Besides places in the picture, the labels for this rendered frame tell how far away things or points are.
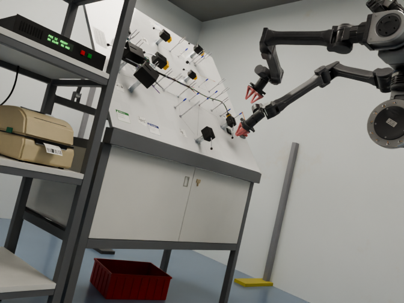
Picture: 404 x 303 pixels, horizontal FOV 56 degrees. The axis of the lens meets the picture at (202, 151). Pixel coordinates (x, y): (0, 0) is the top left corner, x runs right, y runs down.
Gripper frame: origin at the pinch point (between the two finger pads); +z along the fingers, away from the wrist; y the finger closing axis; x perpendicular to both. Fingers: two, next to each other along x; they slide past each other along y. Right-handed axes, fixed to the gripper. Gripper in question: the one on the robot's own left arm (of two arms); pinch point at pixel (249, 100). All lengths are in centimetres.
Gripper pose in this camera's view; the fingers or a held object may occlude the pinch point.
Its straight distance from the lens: 233.8
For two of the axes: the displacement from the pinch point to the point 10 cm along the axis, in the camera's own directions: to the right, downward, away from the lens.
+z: -5.8, 7.9, 1.7
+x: 4.5, 4.9, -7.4
